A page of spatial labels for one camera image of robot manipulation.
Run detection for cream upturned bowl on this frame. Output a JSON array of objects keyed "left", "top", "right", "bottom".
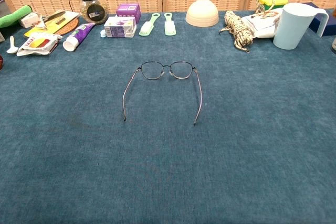
[{"left": 185, "top": 0, "right": 219, "bottom": 28}]

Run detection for coiled braided rope bundle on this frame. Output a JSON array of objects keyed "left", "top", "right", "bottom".
[{"left": 218, "top": 10, "right": 254, "bottom": 53}]

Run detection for white plastic spoon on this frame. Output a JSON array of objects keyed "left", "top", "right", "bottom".
[{"left": 6, "top": 35, "right": 19, "bottom": 54}]

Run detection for white printed plastic bag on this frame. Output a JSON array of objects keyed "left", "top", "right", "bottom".
[{"left": 240, "top": 8, "right": 284, "bottom": 39}]

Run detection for white snack packet red print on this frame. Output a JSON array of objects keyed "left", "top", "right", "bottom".
[{"left": 16, "top": 32, "right": 63, "bottom": 57}]

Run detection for glass jar with black lid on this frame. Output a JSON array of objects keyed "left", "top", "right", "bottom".
[{"left": 79, "top": 0, "right": 109, "bottom": 24}]

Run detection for razor on yellow card pack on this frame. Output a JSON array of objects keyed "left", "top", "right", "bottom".
[{"left": 24, "top": 10, "right": 80, "bottom": 38}]

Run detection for thin metal frame eyeglasses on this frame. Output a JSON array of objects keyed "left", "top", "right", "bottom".
[{"left": 122, "top": 61, "right": 203, "bottom": 126}]

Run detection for purple cardboard box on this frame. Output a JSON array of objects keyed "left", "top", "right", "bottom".
[{"left": 115, "top": 3, "right": 141, "bottom": 24}]

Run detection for white carton with purple print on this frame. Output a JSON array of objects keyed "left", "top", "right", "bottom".
[{"left": 103, "top": 16, "right": 138, "bottom": 38}]

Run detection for mint green scrub brush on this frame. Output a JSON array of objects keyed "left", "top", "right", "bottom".
[
  {"left": 138, "top": 13, "right": 161, "bottom": 37},
  {"left": 163, "top": 12, "right": 177, "bottom": 37}
]

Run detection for green microfiber cloth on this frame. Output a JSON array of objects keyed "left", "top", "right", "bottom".
[{"left": 0, "top": 5, "right": 33, "bottom": 28}]

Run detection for yellow green lidded box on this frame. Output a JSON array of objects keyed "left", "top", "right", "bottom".
[{"left": 256, "top": 0, "right": 289, "bottom": 14}]

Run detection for round woven coaster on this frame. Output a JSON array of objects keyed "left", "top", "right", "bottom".
[{"left": 54, "top": 15, "right": 79, "bottom": 36}]

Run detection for small white cardboard box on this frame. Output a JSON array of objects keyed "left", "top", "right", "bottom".
[{"left": 18, "top": 12, "right": 43, "bottom": 29}]

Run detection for purple toothpaste tube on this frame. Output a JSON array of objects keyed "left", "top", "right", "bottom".
[{"left": 62, "top": 23, "right": 96, "bottom": 52}]

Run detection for pale blue plastic pitcher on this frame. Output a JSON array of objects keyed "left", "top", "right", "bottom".
[{"left": 272, "top": 2, "right": 330, "bottom": 50}]

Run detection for dark blue rectangular box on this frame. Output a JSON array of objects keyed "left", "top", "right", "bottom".
[{"left": 301, "top": 2, "right": 336, "bottom": 37}]

